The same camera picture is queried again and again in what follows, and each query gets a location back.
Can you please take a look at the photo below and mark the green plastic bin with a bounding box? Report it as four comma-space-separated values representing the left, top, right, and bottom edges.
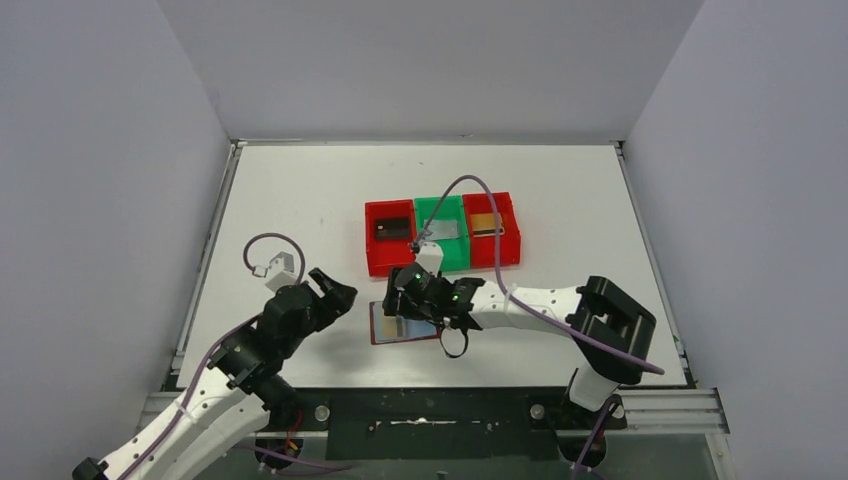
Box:
413, 195, 471, 272

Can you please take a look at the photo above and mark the yellow credit card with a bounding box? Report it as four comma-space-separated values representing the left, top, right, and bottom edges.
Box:
468, 212, 505, 238
381, 316, 406, 341

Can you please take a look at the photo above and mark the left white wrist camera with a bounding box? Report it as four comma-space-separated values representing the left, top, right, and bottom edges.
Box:
264, 251, 297, 292

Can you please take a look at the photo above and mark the left red plastic bin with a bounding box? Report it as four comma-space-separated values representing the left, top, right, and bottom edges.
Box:
364, 199, 418, 277

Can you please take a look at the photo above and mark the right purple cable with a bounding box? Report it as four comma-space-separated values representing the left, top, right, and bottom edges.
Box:
409, 174, 666, 377

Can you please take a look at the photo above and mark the right red plastic bin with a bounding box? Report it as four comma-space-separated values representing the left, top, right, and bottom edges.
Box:
461, 192, 521, 269

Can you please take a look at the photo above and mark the silver credit card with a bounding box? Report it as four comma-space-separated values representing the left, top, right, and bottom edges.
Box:
422, 219, 461, 242

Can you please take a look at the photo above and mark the black credit card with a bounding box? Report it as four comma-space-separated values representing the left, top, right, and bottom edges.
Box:
373, 216, 412, 241

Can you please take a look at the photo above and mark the red leather card holder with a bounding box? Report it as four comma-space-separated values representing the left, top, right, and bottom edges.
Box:
369, 302, 439, 345

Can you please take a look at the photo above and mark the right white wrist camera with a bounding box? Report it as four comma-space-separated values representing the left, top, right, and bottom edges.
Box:
415, 241, 444, 275

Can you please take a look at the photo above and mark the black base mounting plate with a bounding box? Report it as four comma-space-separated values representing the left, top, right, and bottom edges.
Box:
255, 387, 599, 461

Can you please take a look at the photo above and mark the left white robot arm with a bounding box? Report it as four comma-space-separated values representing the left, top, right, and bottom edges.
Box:
71, 268, 358, 479

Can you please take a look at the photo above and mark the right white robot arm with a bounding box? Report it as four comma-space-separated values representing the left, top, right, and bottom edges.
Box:
382, 263, 664, 427

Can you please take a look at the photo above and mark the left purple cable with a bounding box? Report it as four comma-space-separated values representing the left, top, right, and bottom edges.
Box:
115, 233, 307, 480

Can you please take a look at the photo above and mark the purple cable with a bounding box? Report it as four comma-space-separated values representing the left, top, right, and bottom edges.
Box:
115, 233, 307, 480
409, 174, 666, 377

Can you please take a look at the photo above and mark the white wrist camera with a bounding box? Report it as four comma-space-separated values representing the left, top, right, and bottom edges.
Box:
264, 251, 297, 292
415, 241, 444, 275

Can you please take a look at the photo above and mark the red plastic bin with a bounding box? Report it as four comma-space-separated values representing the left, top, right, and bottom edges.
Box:
364, 199, 418, 277
461, 192, 521, 269

